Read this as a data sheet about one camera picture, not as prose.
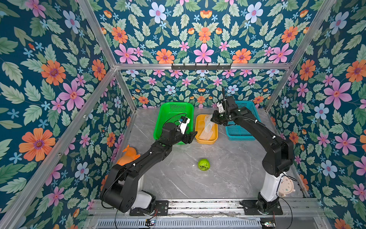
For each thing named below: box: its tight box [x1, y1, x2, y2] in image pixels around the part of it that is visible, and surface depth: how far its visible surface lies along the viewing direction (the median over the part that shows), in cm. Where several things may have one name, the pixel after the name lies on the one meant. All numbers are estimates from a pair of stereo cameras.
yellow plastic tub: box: [194, 114, 219, 145], surface depth 100 cm
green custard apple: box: [197, 158, 211, 172], surface depth 84 cm
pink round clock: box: [277, 176, 296, 198], surface depth 80 cm
